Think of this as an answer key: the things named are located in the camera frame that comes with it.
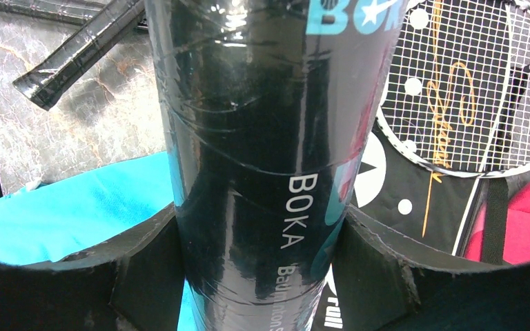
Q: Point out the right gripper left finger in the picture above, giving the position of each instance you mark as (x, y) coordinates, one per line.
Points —
(132, 281)

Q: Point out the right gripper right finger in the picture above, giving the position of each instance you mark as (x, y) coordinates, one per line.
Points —
(388, 281)

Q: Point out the black racket cover bag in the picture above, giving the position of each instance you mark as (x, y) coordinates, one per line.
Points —
(446, 213)

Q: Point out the black shuttlecock tube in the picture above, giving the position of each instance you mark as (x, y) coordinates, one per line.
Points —
(267, 106)

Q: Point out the teal folded cloth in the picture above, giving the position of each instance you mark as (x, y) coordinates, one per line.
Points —
(63, 218)

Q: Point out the pink camouflage bag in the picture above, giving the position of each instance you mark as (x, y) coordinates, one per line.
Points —
(521, 224)

